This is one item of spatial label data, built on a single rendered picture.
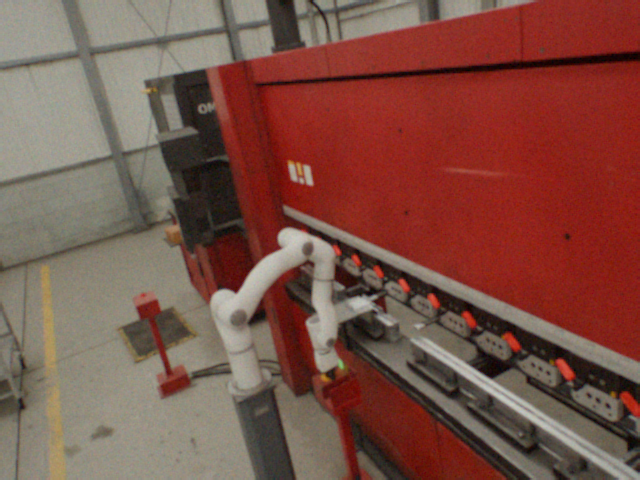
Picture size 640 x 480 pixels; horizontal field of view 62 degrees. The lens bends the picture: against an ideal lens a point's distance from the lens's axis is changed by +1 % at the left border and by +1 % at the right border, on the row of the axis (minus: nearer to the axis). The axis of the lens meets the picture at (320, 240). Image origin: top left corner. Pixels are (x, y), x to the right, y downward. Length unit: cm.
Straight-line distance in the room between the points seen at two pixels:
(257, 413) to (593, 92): 173
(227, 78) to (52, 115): 611
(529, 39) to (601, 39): 20
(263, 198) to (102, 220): 620
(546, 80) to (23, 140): 829
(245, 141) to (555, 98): 214
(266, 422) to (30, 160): 730
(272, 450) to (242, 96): 195
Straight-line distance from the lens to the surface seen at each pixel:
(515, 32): 152
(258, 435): 244
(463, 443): 227
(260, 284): 217
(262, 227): 338
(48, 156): 914
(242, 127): 326
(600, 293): 157
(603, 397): 174
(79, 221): 931
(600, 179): 145
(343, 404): 263
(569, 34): 142
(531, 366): 189
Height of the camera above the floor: 229
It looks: 20 degrees down
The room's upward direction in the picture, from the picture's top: 11 degrees counter-clockwise
